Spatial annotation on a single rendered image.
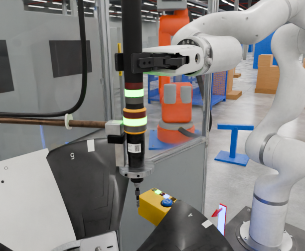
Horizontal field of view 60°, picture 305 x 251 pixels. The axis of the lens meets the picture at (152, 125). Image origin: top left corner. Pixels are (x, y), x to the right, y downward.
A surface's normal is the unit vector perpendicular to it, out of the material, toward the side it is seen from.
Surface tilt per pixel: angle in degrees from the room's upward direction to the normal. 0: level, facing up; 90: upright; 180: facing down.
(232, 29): 114
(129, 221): 90
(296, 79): 72
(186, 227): 12
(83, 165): 50
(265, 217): 90
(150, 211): 90
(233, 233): 0
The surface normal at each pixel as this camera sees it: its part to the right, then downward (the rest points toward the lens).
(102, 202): -0.16, -0.40
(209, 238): 0.24, -0.85
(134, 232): 0.70, 0.21
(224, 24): -0.24, 0.55
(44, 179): 0.52, -0.45
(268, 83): -0.45, 0.28
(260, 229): -0.70, 0.22
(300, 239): -0.02, -0.95
